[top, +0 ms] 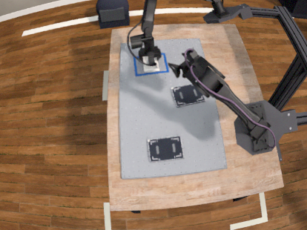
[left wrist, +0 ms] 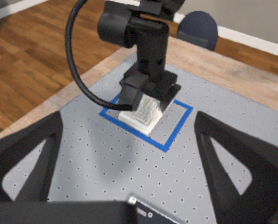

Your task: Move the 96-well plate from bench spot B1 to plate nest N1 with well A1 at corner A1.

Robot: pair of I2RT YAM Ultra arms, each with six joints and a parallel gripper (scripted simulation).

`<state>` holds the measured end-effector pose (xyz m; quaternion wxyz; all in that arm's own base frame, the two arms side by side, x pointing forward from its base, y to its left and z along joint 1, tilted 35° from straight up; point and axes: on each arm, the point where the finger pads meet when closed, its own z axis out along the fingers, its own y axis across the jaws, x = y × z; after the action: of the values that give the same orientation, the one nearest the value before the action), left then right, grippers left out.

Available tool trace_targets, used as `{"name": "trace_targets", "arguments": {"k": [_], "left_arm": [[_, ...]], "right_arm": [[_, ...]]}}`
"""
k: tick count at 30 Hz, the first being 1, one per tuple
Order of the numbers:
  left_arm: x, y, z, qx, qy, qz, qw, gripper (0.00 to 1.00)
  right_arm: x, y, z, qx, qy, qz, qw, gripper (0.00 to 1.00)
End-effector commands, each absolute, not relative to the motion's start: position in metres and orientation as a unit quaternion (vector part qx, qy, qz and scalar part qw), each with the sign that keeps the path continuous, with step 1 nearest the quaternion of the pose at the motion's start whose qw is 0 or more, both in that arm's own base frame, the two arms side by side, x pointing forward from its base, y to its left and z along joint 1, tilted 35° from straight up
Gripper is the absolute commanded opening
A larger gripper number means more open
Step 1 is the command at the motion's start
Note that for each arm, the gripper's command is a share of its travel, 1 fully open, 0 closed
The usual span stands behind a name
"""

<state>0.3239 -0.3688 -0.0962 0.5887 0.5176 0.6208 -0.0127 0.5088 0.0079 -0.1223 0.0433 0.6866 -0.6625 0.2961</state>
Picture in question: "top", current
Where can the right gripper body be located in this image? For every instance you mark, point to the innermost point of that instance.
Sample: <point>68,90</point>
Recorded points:
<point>150,52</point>

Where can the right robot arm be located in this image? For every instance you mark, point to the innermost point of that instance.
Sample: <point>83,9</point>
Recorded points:
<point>147,39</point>

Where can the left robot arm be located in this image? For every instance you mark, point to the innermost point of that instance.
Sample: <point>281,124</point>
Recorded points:
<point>208,79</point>

